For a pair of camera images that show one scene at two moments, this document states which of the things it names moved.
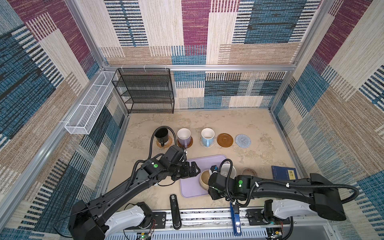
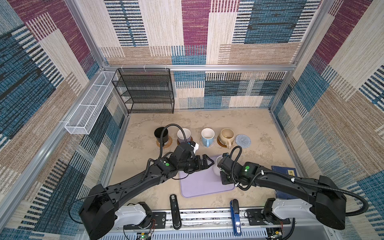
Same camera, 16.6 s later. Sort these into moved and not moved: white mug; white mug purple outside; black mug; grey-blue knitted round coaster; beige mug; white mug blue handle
Moved: white mug; beige mug
Not moved: grey-blue knitted round coaster; white mug purple outside; white mug blue handle; black mug
